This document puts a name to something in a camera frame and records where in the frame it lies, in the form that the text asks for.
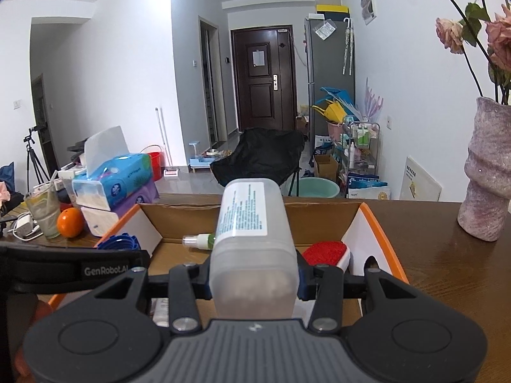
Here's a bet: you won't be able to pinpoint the hanging folded umbrellas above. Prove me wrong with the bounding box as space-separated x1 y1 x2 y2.
342 18 356 77

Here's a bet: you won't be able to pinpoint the red bucket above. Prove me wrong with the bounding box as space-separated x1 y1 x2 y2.
139 145 164 183

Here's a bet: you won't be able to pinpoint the blue and yellow plastic items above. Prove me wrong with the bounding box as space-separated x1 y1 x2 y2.
311 86 362 124

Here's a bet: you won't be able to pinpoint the bagged paper note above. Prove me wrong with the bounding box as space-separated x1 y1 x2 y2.
313 19 336 41

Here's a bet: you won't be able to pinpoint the blue pet feeder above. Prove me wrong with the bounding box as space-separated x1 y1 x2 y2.
187 140 225 175

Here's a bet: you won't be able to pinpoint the translucent white bottle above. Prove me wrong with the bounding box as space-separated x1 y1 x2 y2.
208 177 300 319

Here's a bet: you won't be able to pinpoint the pink bucket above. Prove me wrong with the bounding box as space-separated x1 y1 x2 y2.
327 121 346 143

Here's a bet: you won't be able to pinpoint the blue cloth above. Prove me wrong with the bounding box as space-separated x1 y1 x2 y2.
0 162 15 192

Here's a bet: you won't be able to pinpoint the red cardboard box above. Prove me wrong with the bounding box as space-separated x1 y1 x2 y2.
47 201 410 328

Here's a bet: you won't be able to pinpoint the green spray bottle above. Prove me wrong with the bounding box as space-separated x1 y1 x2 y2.
182 233 218 250

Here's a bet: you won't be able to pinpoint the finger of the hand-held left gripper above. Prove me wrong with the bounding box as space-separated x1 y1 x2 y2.
12 246 151 268

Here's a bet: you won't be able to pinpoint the glass cup with straw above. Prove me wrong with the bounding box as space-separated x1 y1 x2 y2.
24 171 62 239

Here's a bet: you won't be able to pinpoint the metal trolley with bottles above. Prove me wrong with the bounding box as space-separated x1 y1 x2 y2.
339 121 380 184

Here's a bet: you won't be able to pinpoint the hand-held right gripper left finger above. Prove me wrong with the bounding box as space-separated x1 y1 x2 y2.
93 261 215 334

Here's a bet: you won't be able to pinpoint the green basin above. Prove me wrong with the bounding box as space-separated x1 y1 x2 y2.
293 177 341 199

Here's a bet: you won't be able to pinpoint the black folding rack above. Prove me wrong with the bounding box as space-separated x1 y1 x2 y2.
65 139 88 169

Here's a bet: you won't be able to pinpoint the grey refrigerator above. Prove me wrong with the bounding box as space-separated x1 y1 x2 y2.
304 15 356 145

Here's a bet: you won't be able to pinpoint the orange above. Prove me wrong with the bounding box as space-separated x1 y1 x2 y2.
56 207 86 238

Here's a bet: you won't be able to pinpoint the white and blue bag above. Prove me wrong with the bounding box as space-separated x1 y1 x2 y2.
346 173 390 200

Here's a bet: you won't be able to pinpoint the white leaning board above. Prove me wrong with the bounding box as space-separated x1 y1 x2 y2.
399 156 443 202

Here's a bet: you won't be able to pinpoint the textured pink vase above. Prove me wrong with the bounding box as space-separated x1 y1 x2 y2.
457 96 511 242

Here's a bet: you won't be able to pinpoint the yellow box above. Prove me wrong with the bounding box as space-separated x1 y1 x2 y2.
316 4 350 19

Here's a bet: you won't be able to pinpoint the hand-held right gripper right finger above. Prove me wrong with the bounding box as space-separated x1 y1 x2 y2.
295 249 416 334

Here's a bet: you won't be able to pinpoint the black tripod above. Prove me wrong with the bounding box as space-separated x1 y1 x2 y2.
23 125 47 186

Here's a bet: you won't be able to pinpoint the white tissue pack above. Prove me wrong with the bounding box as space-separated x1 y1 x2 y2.
80 185 161 237

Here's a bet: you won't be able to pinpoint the dried pink roses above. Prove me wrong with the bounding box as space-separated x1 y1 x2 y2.
370 0 511 107

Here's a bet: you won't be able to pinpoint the white handled mop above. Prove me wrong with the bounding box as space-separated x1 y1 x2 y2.
154 107 180 176

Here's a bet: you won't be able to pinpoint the brown cardboard box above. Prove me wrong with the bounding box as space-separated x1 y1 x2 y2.
313 153 340 183

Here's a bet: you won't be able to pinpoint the blue tissue pack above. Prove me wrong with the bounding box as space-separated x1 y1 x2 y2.
71 125 155 210

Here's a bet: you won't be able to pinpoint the dark brown door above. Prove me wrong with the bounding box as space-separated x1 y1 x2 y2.
230 26 298 133

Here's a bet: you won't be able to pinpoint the blue bottle cap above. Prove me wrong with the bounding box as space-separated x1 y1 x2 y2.
95 232 141 252

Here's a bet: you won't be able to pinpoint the person's left hand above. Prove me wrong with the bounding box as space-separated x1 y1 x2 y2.
12 295 55 382

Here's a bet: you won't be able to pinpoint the purple feather decoration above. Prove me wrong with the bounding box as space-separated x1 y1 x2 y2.
361 77 384 123

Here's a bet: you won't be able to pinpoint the white charger with cable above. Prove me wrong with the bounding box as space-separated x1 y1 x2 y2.
13 213 43 241

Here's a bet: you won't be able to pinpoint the black chair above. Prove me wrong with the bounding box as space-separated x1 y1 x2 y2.
209 127 306 199

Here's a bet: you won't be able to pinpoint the red and white lint brush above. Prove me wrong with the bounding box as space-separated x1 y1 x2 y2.
301 240 351 274

